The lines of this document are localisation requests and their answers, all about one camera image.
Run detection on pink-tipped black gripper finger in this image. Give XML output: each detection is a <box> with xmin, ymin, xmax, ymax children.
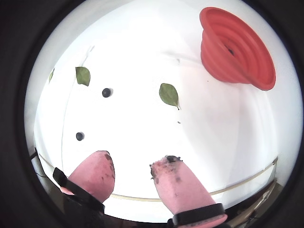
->
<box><xmin>149</xmin><ymin>155</ymin><xmax>228</xmax><ymax>228</ymax></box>
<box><xmin>52</xmin><ymin>150</ymin><xmax>116</xmax><ymax>228</ymax></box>

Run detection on red collapsible silicone cup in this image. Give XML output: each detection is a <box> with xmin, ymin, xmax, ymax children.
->
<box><xmin>199</xmin><ymin>7</ymin><xmax>276</xmax><ymax>91</ymax></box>

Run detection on long wooden dowel stick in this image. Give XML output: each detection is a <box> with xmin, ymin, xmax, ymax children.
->
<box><xmin>38</xmin><ymin>153</ymin><xmax>278</xmax><ymax>202</ymax></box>

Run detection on green leaf with stem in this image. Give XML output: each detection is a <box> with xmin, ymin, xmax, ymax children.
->
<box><xmin>159</xmin><ymin>83</ymin><xmax>181</xmax><ymax>111</ymax></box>

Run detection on large green leaf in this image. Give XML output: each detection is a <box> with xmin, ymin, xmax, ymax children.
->
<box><xmin>75</xmin><ymin>66</ymin><xmax>91</xmax><ymax>87</ymax></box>

